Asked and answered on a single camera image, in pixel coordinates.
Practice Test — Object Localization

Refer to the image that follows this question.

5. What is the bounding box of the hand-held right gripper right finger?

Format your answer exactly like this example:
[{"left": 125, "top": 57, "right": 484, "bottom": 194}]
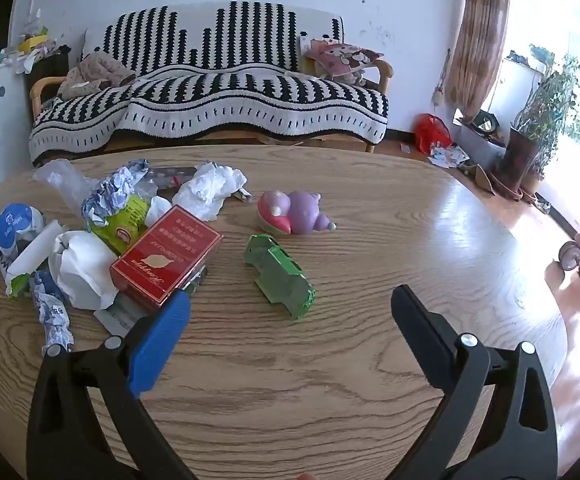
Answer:
[{"left": 391, "top": 284, "right": 558, "bottom": 480}]

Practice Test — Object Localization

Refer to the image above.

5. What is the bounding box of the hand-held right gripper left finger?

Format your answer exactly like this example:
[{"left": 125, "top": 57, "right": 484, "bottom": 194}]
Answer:
[{"left": 26, "top": 290, "right": 196, "bottom": 480}]

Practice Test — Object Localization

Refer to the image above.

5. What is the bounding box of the red cardboard box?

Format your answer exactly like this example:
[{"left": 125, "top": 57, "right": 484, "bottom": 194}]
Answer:
[{"left": 109, "top": 204, "right": 223, "bottom": 311}]

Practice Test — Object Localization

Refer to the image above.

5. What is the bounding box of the white paper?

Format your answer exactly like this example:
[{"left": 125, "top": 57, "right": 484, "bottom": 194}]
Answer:
[{"left": 49, "top": 230, "right": 121, "bottom": 311}]

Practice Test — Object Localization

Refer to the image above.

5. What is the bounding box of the blue white crumpled wrapper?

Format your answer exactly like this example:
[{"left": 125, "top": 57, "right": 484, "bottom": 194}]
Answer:
[{"left": 29, "top": 271, "right": 76, "bottom": 358}]

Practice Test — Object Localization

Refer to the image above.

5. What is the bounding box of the green toy car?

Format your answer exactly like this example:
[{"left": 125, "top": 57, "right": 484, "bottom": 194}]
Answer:
[{"left": 242, "top": 234, "right": 316, "bottom": 321}]

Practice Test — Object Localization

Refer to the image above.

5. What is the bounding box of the crumpled white tissue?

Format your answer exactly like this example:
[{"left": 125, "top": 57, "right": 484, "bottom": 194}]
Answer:
[{"left": 172, "top": 161, "right": 247, "bottom": 222}]

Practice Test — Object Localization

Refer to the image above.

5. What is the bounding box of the crumpled silver green wrapper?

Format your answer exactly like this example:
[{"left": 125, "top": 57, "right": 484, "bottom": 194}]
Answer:
[{"left": 81, "top": 159, "right": 152, "bottom": 256}]

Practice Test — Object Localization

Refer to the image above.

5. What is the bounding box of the pink purple plastic toy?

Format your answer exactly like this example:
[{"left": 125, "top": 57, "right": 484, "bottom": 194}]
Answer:
[{"left": 256, "top": 189, "right": 338, "bottom": 236}]

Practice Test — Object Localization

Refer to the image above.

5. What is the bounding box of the pile of paper scraps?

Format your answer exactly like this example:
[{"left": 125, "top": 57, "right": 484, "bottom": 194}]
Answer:
[{"left": 427, "top": 144, "right": 471, "bottom": 168}]

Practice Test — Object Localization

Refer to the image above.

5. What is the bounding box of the blue white packet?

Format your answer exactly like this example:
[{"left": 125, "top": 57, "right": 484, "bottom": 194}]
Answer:
[{"left": 0, "top": 203, "right": 46, "bottom": 266}]

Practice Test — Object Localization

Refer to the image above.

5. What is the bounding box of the clear plastic bag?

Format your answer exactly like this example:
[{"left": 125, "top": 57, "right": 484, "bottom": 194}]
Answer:
[{"left": 32, "top": 158, "right": 96, "bottom": 211}]

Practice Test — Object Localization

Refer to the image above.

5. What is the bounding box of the white box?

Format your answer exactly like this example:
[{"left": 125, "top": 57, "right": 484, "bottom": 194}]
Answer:
[{"left": 457, "top": 122, "right": 508, "bottom": 161}]

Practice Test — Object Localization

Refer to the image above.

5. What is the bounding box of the red plastic bag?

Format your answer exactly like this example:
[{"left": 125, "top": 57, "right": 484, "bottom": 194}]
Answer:
[{"left": 414, "top": 114, "right": 453, "bottom": 153}]

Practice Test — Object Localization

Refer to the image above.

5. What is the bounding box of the potted plant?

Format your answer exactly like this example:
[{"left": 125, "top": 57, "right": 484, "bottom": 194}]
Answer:
[{"left": 495, "top": 45, "right": 580, "bottom": 196}]

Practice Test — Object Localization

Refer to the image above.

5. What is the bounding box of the striped sofa with blanket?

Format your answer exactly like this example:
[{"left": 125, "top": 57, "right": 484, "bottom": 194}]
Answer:
[{"left": 29, "top": 1, "right": 390, "bottom": 166}]

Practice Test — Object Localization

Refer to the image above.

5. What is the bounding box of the brown patterned cloth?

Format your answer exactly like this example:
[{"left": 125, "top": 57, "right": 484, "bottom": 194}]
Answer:
[{"left": 57, "top": 52, "right": 136, "bottom": 101}]

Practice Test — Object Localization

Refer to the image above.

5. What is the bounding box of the wooden sofa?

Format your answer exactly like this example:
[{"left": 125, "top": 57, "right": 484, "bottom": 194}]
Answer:
[{"left": 30, "top": 57, "right": 395, "bottom": 153}]

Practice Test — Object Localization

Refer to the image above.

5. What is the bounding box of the pink printed pillow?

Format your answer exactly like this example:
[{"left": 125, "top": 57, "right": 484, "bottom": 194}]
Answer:
[{"left": 302, "top": 37, "right": 386, "bottom": 81}]

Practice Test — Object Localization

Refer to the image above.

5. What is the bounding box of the brown patterned curtain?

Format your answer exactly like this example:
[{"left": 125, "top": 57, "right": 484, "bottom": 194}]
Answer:
[{"left": 442, "top": 0, "right": 511, "bottom": 116}]

